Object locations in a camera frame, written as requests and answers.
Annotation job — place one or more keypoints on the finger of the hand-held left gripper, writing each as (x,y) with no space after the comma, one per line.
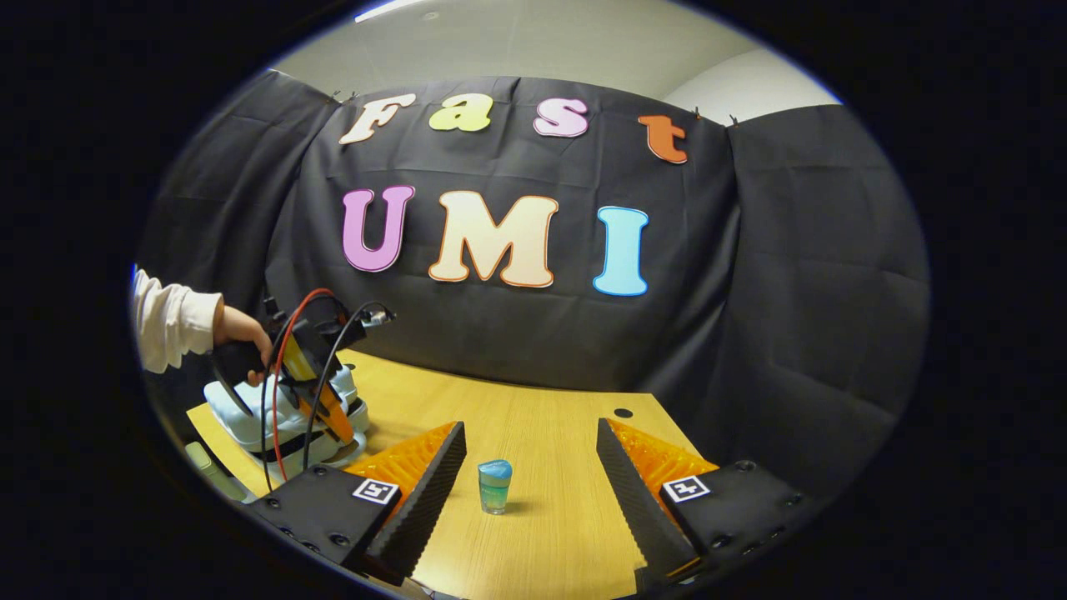
(332,410)

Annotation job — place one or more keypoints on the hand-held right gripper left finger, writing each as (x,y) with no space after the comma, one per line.
(421,508)

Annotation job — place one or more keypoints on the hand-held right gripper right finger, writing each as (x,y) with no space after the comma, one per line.
(638,508)

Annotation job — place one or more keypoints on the blue green skincare jar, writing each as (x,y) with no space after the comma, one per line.
(494,487)

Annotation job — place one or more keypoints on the white light blue suitcase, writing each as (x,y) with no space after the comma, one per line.
(250,425)

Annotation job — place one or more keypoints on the black backdrop cloth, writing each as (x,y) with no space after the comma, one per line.
(750,275)

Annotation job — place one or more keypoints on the ceiling light panel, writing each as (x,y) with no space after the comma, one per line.
(388,8)

